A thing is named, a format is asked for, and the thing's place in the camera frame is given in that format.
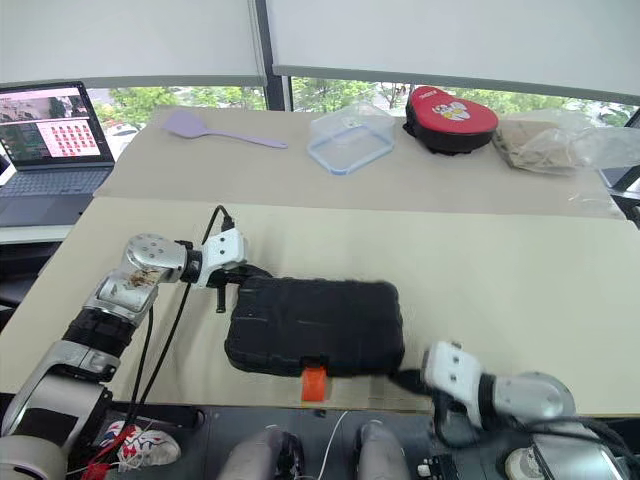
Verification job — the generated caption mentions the clear plastic food container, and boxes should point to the clear plastic food container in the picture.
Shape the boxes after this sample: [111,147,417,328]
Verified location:
[305,99,398,177]

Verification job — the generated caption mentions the white roller blind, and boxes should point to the white roller blind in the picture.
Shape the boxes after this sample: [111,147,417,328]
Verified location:
[264,0,640,107]
[0,0,269,89]

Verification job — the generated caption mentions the clear plastic bag brown contents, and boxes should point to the clear plastic bag brown contents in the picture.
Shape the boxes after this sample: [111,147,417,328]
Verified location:
[491,110,640,177]

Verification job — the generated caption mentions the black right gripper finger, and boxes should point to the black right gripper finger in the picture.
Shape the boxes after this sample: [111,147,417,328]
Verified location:
[389,368,426,397]

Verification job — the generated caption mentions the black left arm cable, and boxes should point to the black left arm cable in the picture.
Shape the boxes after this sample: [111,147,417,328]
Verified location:
[127,204,237,419]

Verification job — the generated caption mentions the white side desk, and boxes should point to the white side desk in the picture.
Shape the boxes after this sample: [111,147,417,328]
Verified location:
[0,224,77,245]

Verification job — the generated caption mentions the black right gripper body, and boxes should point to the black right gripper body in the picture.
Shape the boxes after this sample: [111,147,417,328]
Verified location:
[419,377,480,447]

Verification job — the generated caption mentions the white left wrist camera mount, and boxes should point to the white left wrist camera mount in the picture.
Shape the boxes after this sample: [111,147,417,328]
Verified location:
[191,229,249,290]

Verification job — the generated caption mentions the purple plastic spatula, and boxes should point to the purple plastic spatula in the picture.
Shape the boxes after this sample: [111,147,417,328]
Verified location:
[161,109,290,151]

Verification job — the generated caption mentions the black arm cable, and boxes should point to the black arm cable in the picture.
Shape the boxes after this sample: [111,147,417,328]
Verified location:
[127,204,237,419]
[519,414,640,467]

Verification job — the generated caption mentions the dark window frame post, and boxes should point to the dark window frame post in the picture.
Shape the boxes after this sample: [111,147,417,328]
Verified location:
[249,0,294,114]

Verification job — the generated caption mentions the beige cardboard table sheet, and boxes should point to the beige cardboard table sheet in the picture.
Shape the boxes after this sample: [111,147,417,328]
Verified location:
[0,196,640,418]
[92,105,627,222]

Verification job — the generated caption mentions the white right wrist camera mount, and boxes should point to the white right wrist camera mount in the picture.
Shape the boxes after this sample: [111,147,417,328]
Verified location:
[420,340,485,407]

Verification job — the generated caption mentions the open grey laptop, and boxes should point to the open grey laptop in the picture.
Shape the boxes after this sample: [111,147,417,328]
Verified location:
[0,81,117,229]

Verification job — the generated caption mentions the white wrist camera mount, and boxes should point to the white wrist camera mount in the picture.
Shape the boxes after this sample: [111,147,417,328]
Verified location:
[191,229,249,290]
[420,340,485,407]

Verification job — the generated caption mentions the thin white cable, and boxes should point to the thin white cable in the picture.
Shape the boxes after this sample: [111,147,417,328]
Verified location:
[319,409,349,479]

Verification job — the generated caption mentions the black control box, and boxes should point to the black control box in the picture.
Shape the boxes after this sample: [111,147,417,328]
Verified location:
[416,453,462,480]

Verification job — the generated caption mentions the red black zip pouch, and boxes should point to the red black zip pouch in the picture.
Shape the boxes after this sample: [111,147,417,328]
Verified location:
[403,85,501,156]

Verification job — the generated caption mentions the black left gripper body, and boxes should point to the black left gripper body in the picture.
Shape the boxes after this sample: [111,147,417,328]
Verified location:
[207,264,252,292]

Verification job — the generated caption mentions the white sneaker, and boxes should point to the white sneaker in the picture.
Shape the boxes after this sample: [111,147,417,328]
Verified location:
[503,446,540,480]

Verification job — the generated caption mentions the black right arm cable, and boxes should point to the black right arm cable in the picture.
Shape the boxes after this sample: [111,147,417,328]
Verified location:
[519,414,640,467]

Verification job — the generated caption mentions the white sneaker colourful laces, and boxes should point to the white sneaker colourful laces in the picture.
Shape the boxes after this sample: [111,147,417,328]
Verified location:
[93,420,182,472]

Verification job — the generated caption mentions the black plastic tool case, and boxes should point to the black plastic tool case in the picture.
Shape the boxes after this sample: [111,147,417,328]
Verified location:
[223,275,407,403]

